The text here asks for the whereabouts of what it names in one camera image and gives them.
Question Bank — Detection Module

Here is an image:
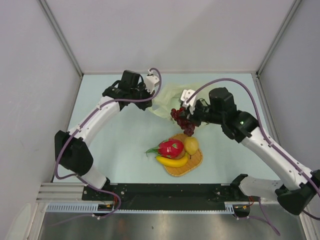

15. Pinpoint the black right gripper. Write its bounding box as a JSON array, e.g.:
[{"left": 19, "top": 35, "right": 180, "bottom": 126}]
[{"left": 178, "top": 101, "right": 224, "bottom": 128}]

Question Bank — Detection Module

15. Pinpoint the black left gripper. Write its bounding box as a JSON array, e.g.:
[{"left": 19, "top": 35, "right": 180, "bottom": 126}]
[{"left": 129, "top": 82, "right": 155, "bottom": 111}]

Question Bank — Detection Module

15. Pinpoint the dark red fake fruit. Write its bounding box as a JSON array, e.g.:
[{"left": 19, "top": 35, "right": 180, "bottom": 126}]
[{"left": 170, "top": 107, "right": 196, "bottom": 137}]

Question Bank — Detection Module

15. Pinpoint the yellow fake pear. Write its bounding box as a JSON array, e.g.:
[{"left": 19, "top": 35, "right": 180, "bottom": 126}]
[{"left": 183, "top": 136, "right": 199, "bottom": 156}]

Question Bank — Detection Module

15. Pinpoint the translucent pale green plastic bag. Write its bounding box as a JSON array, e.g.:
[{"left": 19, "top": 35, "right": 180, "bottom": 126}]
[{"left": 147, "top": 82, "right": 203, "bottom": 126}]

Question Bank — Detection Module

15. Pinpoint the red fake dragon fruit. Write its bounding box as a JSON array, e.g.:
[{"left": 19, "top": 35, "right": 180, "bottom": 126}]
[{"left": 145, "top": 138, "right": 185, "bottom": 159}]

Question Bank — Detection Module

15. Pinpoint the yellow fake banana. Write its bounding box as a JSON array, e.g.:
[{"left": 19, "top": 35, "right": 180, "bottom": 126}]
[{"left": 155, "top": 153, "right": 189, "bottom": 168}]

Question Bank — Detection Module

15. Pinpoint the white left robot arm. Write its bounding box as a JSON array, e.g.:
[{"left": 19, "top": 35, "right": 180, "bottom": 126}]
[{"left": 54, "top": 67, "right": 162, "bottom": 200}]

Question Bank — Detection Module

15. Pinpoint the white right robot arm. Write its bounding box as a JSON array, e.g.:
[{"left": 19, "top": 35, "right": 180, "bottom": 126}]
[{"left": 180, "top": 87, "right": 320, "bottom": 215}]

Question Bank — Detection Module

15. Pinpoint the woven bamboo tray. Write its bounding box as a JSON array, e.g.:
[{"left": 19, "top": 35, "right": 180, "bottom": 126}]
[{"left": 155, "top": 133, "right": 203, "bottom": 177}]

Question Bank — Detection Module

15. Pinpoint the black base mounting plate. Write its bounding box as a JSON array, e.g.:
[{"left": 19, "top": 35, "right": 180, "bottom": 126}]
[{"left": 82, "top": 182, "right": 261, "bottom": 212}]

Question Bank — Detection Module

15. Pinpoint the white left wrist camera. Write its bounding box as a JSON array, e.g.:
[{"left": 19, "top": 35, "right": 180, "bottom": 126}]
[{"left": 144, "top": 69, "right": 161, "bottom": 93}]

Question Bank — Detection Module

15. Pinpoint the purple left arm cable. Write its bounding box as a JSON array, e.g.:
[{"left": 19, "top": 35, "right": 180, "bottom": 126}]
[{"left": 51, "top": 67, "right": 162, "bottom": 225}]

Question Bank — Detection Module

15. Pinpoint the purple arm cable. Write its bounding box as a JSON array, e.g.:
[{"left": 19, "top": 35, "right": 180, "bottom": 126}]
[
  {"left": 186, "top": 77, "right": 320, "bottom": 236},
  {"left": 51, "top": 67, "right": 162, "bottom": 225}
]

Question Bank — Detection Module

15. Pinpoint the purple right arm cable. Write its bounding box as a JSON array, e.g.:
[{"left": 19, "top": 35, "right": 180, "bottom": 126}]
[{"left": 186, "top": 77, "right": 320, "bottom": 236}]

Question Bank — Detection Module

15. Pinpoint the white slotted cable duct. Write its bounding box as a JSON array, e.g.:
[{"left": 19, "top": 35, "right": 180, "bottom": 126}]
[{"left": 46, "top": 202, "right": 235, "bottom": 215}]

